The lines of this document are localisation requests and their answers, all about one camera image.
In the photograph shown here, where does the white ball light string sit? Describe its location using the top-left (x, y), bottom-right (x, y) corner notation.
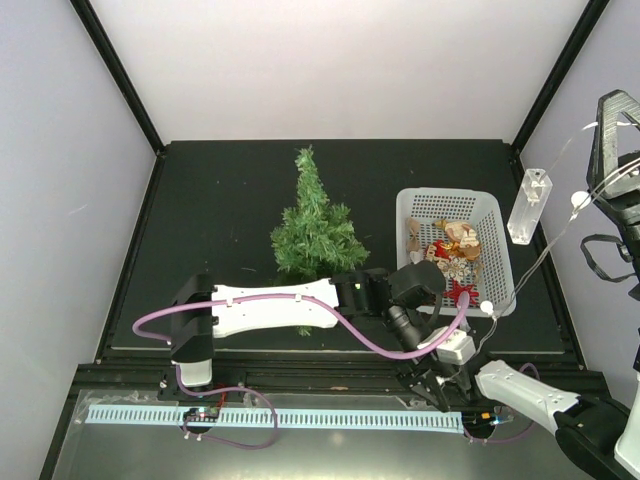
top-left (474, 119), bottom-right (640, 351)

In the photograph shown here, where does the clear battery box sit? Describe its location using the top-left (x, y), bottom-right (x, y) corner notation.
top-left (507, 168), bottom-right (553, 245)

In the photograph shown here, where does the white plastic basket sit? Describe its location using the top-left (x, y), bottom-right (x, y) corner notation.
top-left (396, 187), bottom-right (516, 317)

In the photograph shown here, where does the small green christmas tree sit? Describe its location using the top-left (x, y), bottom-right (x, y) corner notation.
top-left (269, 144), bottom-right (371, 337)

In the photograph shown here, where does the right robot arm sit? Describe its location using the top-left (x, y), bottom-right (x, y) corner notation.
top-left (454, 90), bottom-right (639, 479)

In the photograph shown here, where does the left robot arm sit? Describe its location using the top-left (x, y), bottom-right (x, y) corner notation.
top-left (170, 261), bottom-right (476, 411)

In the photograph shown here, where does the red star ornament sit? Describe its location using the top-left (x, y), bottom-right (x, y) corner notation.
top-left (443, 280), bottom-right (479, 306)

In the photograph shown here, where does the gold bell ornament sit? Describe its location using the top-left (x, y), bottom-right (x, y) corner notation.
top-left (433, 219), bottom-right (448, 230)

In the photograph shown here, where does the small circuit board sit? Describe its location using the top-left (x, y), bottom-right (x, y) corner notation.
top-left (183, 407), bottom-right (220, 422)

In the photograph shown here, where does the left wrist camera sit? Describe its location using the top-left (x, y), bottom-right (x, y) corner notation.
top-left (430, 329), bottom-right (476, 366)

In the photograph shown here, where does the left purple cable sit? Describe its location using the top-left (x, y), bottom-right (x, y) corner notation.
top-left (132, 292), bottom-right (471, 361)

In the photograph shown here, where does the white slotted cable duct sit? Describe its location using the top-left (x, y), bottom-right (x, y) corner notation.
top-left (85, 405), bottom-right (464, 434)

